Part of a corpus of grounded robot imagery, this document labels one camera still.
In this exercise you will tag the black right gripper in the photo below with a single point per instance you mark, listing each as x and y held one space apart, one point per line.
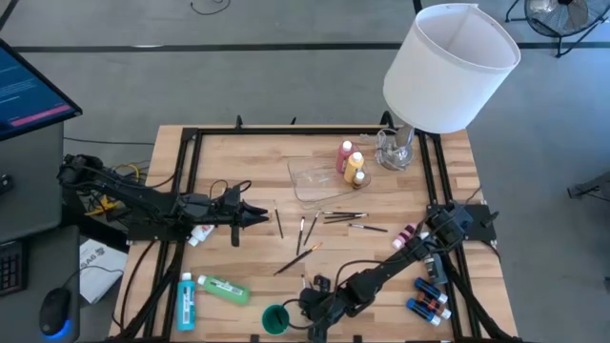
319 307

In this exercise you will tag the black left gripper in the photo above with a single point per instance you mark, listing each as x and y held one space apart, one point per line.
209 209

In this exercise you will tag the black Solve print brush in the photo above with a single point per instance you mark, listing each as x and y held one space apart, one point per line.
281 313

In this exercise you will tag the black brush orange ferrule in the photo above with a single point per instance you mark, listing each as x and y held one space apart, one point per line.
298 259

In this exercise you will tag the clear plastic bin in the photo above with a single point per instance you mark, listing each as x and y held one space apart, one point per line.
324 183

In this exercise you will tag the red paint bottle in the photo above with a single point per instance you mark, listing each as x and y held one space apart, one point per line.
344 157

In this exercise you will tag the yellow paint bottle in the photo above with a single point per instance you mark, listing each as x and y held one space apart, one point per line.
353 167

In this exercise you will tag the small ochre paint bottle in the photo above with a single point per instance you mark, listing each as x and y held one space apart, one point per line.
359 178

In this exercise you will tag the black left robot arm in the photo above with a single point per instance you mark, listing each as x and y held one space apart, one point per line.
133 200

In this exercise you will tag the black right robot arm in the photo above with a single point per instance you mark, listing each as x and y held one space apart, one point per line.
395 257

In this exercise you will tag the white paint bottle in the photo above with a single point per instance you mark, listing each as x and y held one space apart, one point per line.
201 234

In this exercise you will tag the green paint bottle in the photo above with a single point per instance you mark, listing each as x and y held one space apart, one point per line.
224 289

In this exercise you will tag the small pink paint bottle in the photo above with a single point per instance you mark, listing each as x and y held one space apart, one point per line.
404 236

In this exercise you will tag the turquoise paint bottle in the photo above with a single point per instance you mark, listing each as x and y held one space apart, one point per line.
186 305

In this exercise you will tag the teal plastic cup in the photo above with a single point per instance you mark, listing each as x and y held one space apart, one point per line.
271 326

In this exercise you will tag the white paper booklet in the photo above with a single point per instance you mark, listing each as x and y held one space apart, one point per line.
100 271

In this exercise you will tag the dark grey desk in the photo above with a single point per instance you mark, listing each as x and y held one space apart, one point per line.
57 257

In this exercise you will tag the black computer mouse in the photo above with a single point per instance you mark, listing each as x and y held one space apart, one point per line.
54 312

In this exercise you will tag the black keyboard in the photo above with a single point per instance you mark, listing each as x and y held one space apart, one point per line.
9 267

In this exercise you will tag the computer monitor blue screen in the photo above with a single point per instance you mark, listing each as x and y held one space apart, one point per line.
28 95

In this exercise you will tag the black stand foot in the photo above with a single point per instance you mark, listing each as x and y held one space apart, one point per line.
588 188

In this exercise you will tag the black floor fan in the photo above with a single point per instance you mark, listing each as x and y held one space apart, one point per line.
562 16

